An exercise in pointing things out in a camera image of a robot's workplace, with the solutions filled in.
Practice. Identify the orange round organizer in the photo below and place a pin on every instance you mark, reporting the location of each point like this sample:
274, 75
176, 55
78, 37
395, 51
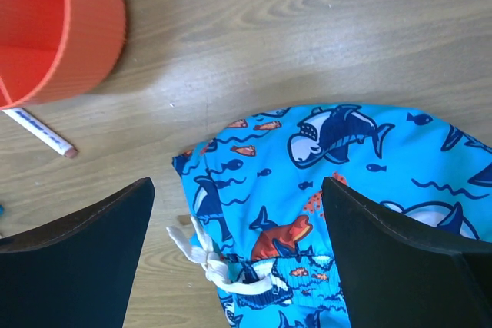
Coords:
52, 50

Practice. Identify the brown cap white marker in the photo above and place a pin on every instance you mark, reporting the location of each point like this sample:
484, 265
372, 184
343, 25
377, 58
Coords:
45, 134

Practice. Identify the blue shark print shorts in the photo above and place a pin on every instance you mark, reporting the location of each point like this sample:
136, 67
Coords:
255, 196

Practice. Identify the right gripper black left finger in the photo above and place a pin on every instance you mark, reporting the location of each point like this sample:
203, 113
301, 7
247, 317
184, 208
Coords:
78, 270

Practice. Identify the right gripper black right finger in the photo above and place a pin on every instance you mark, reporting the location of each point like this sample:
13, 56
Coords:
398, 272

